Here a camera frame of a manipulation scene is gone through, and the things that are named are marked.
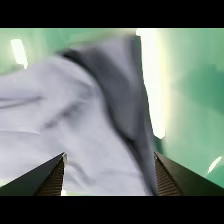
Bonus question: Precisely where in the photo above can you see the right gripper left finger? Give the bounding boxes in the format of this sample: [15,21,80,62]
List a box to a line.
[0,151,68,197]

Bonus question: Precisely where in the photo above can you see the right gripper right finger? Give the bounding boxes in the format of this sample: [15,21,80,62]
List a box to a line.
[153,151,224,197]

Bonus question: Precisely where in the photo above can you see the purple T-shirt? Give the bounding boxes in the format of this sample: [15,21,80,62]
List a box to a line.
[0,34,160,197]

